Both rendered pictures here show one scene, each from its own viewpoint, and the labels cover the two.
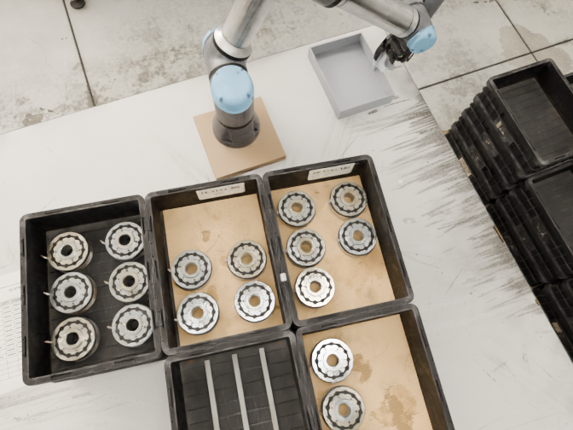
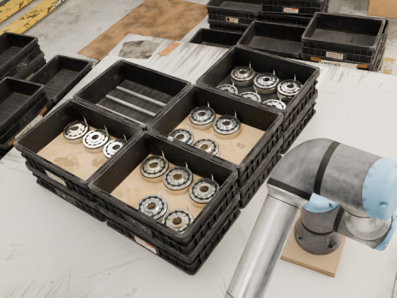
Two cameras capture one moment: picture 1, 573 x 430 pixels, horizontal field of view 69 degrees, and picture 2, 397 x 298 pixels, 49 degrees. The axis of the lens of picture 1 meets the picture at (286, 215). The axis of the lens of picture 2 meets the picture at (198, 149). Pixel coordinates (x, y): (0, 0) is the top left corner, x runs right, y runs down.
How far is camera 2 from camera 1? 1.29 m
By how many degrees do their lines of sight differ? 62
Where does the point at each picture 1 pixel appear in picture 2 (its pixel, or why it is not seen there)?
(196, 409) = (166, 99)
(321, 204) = (194, 212)
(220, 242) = (229, 149)
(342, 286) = (140, 184)
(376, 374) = (88, 166)
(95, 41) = not seen: outside the picture
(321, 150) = not seen: hidden behind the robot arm
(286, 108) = (308, 290)
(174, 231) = (258, 134)
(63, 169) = (370, 132)
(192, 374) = not seen: hidden behind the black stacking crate
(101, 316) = (244, 89)
